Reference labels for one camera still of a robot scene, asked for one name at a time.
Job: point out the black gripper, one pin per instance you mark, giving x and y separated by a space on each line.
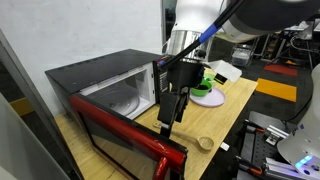
185 75

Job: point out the dark green bowl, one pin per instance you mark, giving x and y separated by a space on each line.
200 91

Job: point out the lilac round plate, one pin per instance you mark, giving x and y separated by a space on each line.
213 100

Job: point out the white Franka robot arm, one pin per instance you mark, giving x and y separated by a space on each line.
193 16

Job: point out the glass microwave turntable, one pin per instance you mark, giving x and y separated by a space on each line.
116 101

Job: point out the wooden spoon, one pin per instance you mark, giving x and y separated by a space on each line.
193 137

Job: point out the white box beside table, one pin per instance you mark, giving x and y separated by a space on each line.
225 146

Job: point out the clear plastic bin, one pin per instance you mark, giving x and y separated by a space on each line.
242 56

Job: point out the black perforated breadboard table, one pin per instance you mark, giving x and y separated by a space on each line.
263 150

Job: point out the cluttered lab desk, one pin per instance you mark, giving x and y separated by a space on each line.
300 40

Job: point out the white wrist bracket red knob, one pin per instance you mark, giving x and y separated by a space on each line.
226 70

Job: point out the silver aluminium bracket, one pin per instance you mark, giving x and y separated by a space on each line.
276 134

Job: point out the silver aluminium rail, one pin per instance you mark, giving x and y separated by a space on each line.
280 168

